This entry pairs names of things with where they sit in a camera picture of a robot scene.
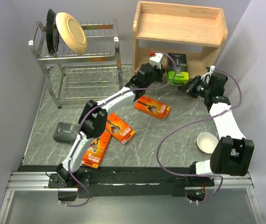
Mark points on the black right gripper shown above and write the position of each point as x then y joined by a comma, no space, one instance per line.
187,87

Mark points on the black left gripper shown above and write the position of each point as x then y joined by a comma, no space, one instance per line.
160,72

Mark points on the black green razor box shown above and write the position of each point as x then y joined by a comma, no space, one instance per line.
178,74
65,133

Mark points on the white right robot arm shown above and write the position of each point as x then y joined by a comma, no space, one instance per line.
232,155

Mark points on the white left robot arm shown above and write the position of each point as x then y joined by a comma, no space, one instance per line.
92,122

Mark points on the wooden two-tier shelf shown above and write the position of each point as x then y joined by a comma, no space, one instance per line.
179,24

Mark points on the orange razor box right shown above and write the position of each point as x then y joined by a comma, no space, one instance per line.
153,107

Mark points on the orange razor box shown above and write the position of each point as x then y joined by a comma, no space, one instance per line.
119,129
153,107
96,151

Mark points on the chrome dish rack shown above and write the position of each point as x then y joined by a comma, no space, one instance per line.
72,78

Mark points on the white small bowl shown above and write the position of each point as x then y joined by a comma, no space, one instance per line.
206,142

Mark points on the orange razor box middle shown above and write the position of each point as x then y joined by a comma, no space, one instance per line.
119,129

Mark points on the beige wooden plate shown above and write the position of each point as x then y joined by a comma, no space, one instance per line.
71,32

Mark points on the orange razor box left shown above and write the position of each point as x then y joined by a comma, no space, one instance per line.
96,151

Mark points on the black plate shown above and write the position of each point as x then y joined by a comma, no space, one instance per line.
52,33

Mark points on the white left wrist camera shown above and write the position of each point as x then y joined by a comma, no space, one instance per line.
156,59

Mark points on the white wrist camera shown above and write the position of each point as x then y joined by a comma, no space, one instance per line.
156,59
207,76

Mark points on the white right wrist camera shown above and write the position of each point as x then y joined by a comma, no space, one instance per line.
207,76

